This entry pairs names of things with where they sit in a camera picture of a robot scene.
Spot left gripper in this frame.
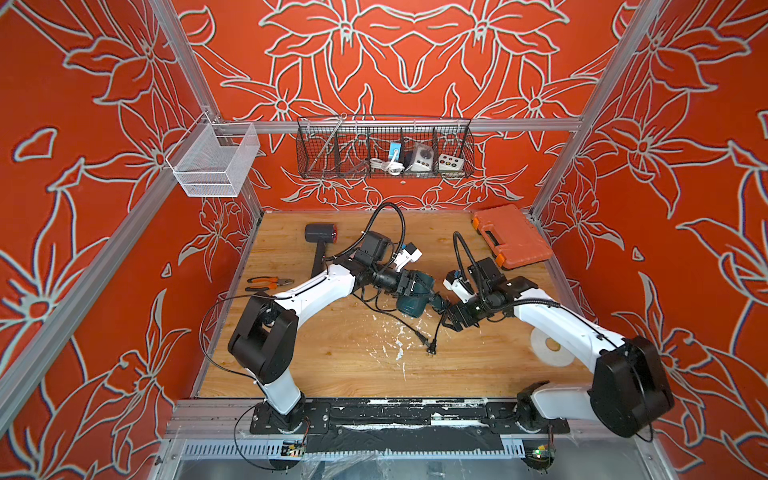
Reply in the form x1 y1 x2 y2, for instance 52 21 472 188
371 265 435 302

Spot dark green hair dryer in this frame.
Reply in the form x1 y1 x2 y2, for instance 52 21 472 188
395 270 449 318

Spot green dryer black cord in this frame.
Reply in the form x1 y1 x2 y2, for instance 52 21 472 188
419 290 466 337

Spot pink dryer black cord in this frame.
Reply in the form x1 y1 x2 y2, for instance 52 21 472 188
353 287 445 356

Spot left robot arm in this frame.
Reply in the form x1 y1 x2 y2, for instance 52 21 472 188
227 202 434 432

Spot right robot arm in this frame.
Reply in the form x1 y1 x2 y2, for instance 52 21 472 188
441 232 675 438

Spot black hair dryer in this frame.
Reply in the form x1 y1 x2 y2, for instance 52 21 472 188
304 223 337 278

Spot orange tool case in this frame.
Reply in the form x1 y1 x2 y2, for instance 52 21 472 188
472 205 553 270

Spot white tape roll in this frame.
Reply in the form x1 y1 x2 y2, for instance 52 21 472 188
530 328 575 368

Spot white power adapter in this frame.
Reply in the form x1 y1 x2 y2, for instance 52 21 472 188
405 143 434 174

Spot white socket cube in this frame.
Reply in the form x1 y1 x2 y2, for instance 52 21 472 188
437 154 465 178

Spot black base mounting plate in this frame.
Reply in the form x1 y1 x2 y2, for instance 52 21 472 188
249 398 570 457

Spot blue small box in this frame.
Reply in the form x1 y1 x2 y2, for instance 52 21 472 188
388 142 401 162

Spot clear plastic bin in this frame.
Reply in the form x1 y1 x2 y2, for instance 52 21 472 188
167 124 261 198

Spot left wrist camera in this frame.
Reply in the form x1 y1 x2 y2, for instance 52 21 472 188
393 243 422 272

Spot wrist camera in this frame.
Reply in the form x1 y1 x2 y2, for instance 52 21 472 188
393 243 422 272
443 270 476 303

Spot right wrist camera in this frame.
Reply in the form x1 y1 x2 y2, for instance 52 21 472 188
443 270 476 303

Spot orange handled pliers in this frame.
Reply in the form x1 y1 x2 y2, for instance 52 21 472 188
244 276 294 292

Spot black wire wall basket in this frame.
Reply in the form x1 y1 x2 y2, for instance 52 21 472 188
296 114 477 180

